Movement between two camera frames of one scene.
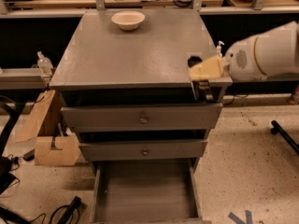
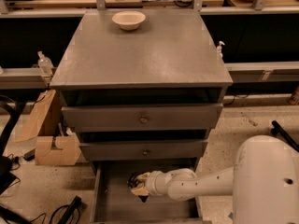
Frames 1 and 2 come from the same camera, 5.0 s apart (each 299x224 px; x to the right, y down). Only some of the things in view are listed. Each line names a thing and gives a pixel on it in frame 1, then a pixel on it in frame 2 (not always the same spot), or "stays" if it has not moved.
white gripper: (240, 61) -> (152, 182)
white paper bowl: (127, 20) stays
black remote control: (202, 91) -> (133, 182)
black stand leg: (277, 129) stays
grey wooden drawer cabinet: (124, 90) stays
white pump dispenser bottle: (219, 49) stays
